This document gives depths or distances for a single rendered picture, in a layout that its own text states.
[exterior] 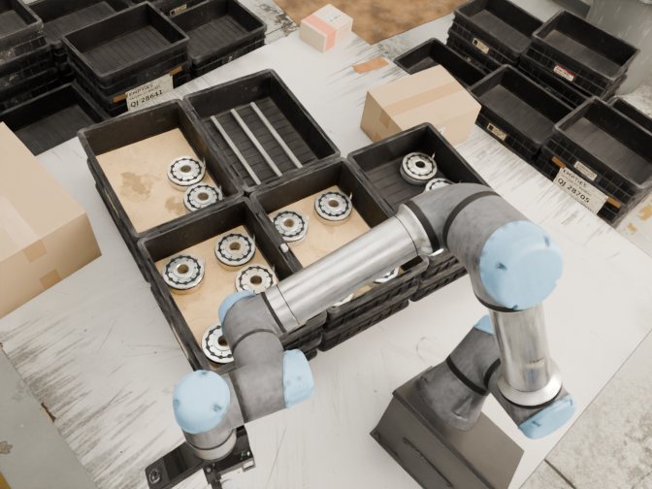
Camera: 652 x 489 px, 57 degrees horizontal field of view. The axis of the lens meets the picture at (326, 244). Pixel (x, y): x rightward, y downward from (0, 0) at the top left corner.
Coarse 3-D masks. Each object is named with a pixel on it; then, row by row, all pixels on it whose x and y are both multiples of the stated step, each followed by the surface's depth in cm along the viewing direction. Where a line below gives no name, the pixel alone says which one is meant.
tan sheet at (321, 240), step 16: (320, 192) 169; (288, 208) 165; (304, 208) 165; (352, 208) 167; (320, 224) 163; (352, 224) 164; (320, 240) 160; (336, 240) 161; (304, 256) 157; (320, 256) 157; (400, 272) 157; (368, 288) 153
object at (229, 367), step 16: (224, 208) 150; (176, 224) 146; (144, 240) 143; (272, 240) 146; (144, 256) 140; (288, 256) 144; (160, 288) 136; (176, 304) 134; (320, 320) 136; (192, 336) 130; (288, 336) 133; (208, 368) 127; (224, 368) 127
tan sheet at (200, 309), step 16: (208, 240) 156; (208, 256) 154; (256, 256) 155; (160, 272) 150; (208, 272) 151; (224, 272) 151; (208, 288) 148; (224, 288) 149; (192, 304) 146; (208, 304) 146; (192, 320) 143; (208, 320) 144
